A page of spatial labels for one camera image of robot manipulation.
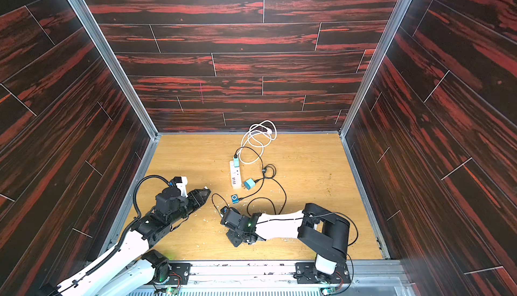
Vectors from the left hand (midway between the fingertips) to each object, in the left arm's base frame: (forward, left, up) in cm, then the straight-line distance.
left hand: (210, 193), depth 79 cm
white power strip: (+16, -7, -12) cm, 21 cm away
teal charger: (+12, -15, -12) cm, 22 cm away
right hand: (-9, -10, -16) cm, 21 cm away
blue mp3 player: (+5, -8, -14) cm, 17 cm away
